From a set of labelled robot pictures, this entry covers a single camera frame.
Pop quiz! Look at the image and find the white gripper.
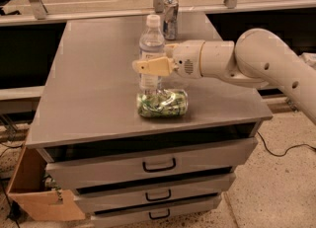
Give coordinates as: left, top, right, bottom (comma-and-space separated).
132, 40, 205, 79

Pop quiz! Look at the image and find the clear plastic water bottle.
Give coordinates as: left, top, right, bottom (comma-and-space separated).
139, 15, 165, 94

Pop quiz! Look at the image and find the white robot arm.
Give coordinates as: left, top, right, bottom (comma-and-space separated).
132, 29, 316, 123

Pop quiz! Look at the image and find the silver blue tall can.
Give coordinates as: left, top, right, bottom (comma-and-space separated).
163, 0, 179, 40

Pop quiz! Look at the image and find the top grey drawer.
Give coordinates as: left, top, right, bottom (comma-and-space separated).
46, 137, 257, 190

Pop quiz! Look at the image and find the grey drawer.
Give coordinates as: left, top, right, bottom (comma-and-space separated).
91, 193, 221, 228
74, 173, 236, 213
46, 137, 257, 190

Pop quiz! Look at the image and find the grey drawer cabinet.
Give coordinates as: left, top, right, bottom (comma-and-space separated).
27, 16, 272, 228

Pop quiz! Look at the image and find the middle grey drawer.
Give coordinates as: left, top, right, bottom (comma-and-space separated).
74, 173, 236, 213

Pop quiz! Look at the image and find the bottom grey drawer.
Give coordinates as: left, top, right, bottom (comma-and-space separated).
91, 193, 221, 228

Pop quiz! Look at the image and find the brown cardboard box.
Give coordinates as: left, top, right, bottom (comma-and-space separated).
7, 147, 86, 221

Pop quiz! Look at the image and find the black top drawer handle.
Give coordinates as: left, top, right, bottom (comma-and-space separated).
142, 158, 177, 173

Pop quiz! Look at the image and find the black drawer handle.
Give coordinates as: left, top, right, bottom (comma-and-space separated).
148, 208, 171, 220
142, 158, 177, 173
145, 190, 172, 202

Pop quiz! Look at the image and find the black floor cable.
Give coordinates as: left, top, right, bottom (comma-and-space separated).
256, 130, 316, 158

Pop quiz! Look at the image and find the black middle drawer handle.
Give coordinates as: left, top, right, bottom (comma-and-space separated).
145, 190, 172, 202

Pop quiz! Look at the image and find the black bottom drawer handle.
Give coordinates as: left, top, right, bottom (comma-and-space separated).
148, 208, 171, 220

